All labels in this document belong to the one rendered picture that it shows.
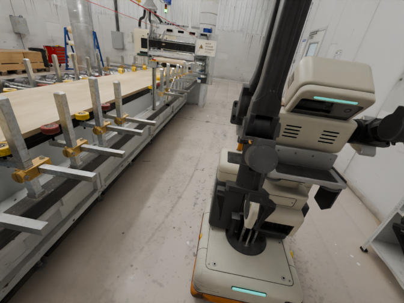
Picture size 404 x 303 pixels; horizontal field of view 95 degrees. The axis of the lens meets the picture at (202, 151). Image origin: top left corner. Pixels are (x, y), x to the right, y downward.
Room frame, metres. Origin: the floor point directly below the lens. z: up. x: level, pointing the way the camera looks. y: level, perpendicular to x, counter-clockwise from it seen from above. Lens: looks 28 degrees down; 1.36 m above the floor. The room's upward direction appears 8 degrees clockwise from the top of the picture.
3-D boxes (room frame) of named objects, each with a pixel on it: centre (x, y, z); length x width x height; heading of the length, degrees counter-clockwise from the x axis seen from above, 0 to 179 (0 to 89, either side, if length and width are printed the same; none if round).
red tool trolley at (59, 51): (8.61, 6.80, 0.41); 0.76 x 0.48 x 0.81; 3
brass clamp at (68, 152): (0.87, 0.70, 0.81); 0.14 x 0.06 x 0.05; 176
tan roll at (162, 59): (5.23, 0.95, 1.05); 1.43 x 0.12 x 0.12; 86
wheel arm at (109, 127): (1.14, 0.63, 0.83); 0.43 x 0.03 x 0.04; 86
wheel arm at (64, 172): (0.64, 0.66, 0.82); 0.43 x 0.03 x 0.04; 86
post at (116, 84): (1.35, 0.67, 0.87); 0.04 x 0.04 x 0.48; 86
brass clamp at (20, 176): (0.62, 0.72, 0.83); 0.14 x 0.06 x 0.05; 176
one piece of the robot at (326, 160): (0.58, -0.36, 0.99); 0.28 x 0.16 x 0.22; 86
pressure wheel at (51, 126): (0.90, 0.84, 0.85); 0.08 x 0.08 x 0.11
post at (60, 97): (0.85, 0.70, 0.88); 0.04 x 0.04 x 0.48; 86
